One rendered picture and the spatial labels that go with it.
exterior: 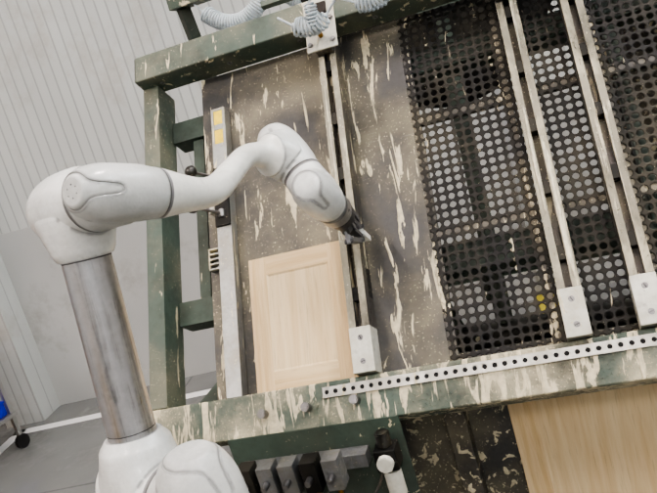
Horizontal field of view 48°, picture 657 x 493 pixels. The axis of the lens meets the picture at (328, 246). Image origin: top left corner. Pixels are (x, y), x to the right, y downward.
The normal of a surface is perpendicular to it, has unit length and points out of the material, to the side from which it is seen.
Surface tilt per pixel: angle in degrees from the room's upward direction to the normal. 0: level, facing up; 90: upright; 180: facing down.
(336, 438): 90
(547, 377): 56
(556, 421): 90
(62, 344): 90
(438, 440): 90
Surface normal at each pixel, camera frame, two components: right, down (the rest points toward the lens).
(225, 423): -0.35, -0.29
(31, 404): -0.14, 0.26
